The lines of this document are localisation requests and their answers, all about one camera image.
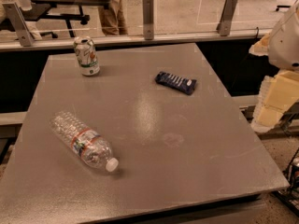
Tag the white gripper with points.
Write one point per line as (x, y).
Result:
(286, 46)

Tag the blue rxbar blueberry bar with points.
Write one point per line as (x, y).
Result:
(182, 84)

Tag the green white 7up can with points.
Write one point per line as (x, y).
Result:
(86, 55)

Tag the person in khaki trousers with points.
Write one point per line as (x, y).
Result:
(112, 19)

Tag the clear plastic water bottle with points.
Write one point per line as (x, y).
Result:
(85, 142)

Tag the black background desk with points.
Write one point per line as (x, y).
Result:
(82, 17)

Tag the right metal glass bracket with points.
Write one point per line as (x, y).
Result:
(225, 23)

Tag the metal glass bracket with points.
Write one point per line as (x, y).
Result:
(15, 22)
(148, 19)
(225, 23)

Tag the black wire rack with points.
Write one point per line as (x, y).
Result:
(290, 195)

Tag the middle metal glass bracket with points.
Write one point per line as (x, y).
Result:
(148, 19)

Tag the metal barrier rail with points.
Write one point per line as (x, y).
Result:
(137, 40)

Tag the left metal glass bracket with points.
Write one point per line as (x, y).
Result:
(15, 22)

